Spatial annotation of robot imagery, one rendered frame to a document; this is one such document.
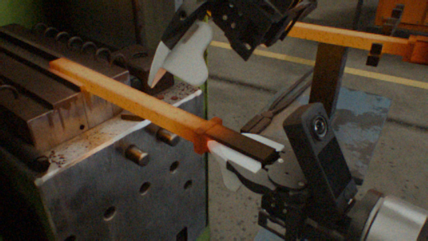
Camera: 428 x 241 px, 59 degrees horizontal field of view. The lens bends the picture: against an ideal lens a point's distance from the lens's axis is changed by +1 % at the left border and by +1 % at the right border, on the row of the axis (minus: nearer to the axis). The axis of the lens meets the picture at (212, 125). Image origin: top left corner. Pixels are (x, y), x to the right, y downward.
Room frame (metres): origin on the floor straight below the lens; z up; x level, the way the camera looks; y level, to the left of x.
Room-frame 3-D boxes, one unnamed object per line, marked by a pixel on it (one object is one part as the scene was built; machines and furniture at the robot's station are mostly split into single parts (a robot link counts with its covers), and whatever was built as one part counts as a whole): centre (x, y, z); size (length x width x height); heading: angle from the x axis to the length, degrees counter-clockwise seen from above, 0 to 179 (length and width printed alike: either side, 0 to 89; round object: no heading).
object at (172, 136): (0.59, 0.09, 0.87); 0.04 x 0.03 x 0.03; 51
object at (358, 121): (0.84, -0.29, 0.75); 0.40 x 0.30 x 0.02; 150
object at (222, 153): (0.36, -0.02, 0.98); 0.09 x 0.03 x 0.06; 53
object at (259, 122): (0.99, -0.26, 0.77); 0.60 x 0.04 x 0.01; 145
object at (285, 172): (0.31, -0.12, 0.98); 0.12 x 0.08 x 0.09; 51
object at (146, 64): (0.73, 0.15, 0.95); 0.12 x 0.08 x 0.06; 51
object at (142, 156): (0.53, 0.13, 0.87); 0.04 x 0.03 x 0.03; 51
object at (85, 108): (0.69, 0.38, 0.96); 0.42 x 0.20 x 0.09; 51
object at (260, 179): (0.33, -0.06, 1.00); 0.09 x 0.05 x 0.02; 53
